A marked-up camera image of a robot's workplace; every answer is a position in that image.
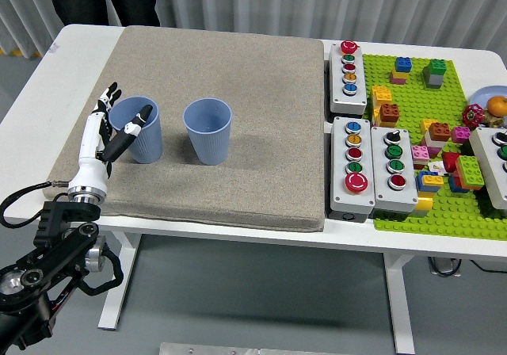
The white table leg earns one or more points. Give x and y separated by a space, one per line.
124 260
400 303

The blue yellow toy block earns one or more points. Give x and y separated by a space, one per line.
429 181

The red valve handwheel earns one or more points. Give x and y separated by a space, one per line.
472 115

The green grey block stack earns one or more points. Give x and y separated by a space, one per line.
435 73

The brown toy block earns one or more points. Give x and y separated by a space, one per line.
440 132
390 115

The grey box with selector switch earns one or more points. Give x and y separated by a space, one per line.
382 188

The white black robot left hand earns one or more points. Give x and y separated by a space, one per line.
92 149

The small yellow toy block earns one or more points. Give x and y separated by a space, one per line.
425 126

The grey-brown fabric mat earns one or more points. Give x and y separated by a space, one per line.
257 113

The grey button box, cut off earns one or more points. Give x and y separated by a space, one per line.
485 161

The grey five-button box, large red stop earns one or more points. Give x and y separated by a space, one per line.
340 184

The blue yellow pink block stack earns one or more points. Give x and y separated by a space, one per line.
402 69

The green studded baseplate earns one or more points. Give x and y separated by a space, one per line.
412 93

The grey five-button box, small red stop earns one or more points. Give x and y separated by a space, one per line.
340 93

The large yellow toy block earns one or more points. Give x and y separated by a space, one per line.
381 95

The pink toy block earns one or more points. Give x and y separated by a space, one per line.
420 156

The pale pink white block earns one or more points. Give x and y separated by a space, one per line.
433 147

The green toy block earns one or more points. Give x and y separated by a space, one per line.
470 172

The magenta toy block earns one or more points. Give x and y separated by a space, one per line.
461 135

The red toy block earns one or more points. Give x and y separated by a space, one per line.
450 161

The light blue plate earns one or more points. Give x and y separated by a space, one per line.
481 95

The orange fruit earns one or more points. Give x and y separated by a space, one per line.
497 105

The blue ribbed plastic cup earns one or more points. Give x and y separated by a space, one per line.
208 141
148 141

